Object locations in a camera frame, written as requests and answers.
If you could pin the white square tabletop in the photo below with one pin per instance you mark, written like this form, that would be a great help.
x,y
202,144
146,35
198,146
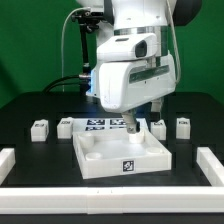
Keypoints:
x,y
114,152

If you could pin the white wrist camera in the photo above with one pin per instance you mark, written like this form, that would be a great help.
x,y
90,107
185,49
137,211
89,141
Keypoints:
x,y
128,47

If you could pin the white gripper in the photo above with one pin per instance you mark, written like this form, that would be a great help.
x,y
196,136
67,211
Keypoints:
x,y
127,85

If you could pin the black camera on stand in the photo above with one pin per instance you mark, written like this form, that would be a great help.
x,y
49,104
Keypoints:
x,y
88,23

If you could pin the white U-shaped obstacle fence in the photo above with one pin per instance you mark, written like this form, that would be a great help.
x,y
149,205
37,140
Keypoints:
x,y
122,200

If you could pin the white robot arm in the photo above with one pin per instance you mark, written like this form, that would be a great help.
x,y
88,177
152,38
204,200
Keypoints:
x,y
126,17

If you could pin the white marker base plate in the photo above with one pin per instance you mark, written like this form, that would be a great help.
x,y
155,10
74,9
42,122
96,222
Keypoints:
x,y
89,124

